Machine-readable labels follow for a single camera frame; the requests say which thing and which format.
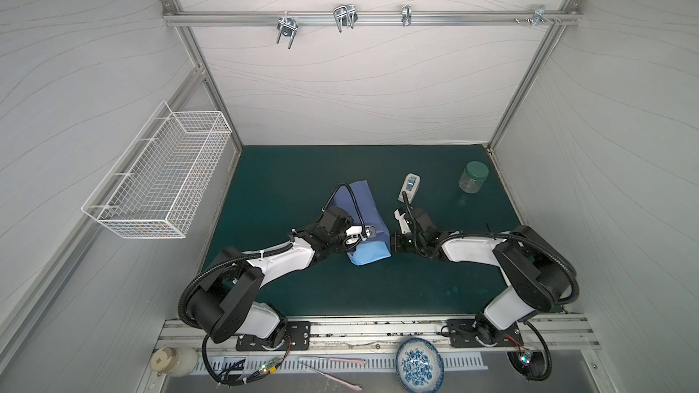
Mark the light blue wrapping paper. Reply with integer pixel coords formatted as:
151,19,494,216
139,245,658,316
331,180,391,267

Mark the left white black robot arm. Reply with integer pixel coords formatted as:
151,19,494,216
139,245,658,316
178,183,369,349

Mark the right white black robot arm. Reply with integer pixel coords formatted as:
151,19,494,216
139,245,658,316
391,192,580,348

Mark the green table mat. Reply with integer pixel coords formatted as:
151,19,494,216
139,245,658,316
207,145,519,317

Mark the green lid clear jar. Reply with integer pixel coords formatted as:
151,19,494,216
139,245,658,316
459,161,490,194

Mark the blue white patterned plate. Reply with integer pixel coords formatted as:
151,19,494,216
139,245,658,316
395,338,445,393

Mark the white round container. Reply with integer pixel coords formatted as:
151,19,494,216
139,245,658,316
149,347,198,378

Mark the left metal hook clamp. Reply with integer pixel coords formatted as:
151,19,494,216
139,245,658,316
276,16,299,49

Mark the metal hook clamp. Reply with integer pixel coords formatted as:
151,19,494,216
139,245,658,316
276,16,299,49
332,4,358,33

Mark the middle metal hook clamp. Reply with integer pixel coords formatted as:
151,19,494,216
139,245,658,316
332,4,358,33

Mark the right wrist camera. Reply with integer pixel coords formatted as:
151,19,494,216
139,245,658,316
394,209,411,235

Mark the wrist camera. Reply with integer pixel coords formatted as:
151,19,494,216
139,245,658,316
394,209,411,235
345,226,376,246

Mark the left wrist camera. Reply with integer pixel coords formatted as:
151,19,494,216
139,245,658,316
345,226,376,246

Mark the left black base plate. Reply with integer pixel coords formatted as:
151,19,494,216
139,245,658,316
236,319,311,351

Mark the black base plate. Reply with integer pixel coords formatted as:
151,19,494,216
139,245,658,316
236,319,311,351
440,318,524,349

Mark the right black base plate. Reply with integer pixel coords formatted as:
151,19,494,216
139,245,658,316
440,318,524,349

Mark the white wire basket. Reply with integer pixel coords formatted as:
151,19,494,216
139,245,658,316
81,101,232,239

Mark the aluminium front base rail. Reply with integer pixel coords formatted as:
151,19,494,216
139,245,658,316
155,313,601,355

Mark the small metal ring clamp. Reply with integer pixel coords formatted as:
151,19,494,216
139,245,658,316
402,5,412,27

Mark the right metal bracket clamp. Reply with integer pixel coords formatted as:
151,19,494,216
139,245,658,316
513,5,562,27

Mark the aluminium top cross rail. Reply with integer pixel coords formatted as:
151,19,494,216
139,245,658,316
164,8,584,27

